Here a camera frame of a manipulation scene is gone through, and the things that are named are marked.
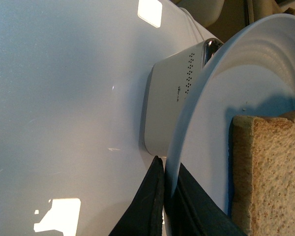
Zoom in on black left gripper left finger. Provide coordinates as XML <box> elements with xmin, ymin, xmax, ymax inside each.
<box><xmin>110</xmin><ymin>156</ymin><xmax>165</xmax><ymax>236</ymax></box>

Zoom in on beige chair left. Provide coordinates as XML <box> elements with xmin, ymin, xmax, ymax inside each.
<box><xmin>173</xmin><ymin>0</ymin><xmax>224</xmax><ymax>28</ymax></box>

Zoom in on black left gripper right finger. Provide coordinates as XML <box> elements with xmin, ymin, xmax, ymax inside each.
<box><xmin>164</xmin><ymin>164</ymin><xmax>246</xmax><ymax>236</ymax></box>

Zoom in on grey round plate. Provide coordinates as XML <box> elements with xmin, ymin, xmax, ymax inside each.
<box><xmin>165</xmin><ymin>14</ymin><xmax>295</xmax><ymax>236</ymax></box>

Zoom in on slice of brown bread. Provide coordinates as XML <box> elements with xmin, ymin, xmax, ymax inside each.
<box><xmin>232</xmin><ymin>111</ymin><xmax>295</xmax><ymax>236</ymax></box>

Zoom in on white toaster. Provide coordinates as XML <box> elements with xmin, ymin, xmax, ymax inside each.
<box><xmin>143</xmin><ymin>38</ymin><xmax>223</xmax><ymax>156</ymax></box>

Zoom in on beige chair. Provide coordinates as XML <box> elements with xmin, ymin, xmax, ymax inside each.
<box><xmin>246</xmin><ymin>0</ymin><xmax>284</xmax><ymax>25</ymax></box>
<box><xmin>173</xmin><ymin>0</ymin><xmax>224</xmax><ymax>28</ymax></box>

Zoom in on beige chair right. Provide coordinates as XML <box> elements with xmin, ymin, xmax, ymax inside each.
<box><xmin>246</xmin><ymin>0</ymin><xmax>284</xmax><ymax>25</ymax></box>

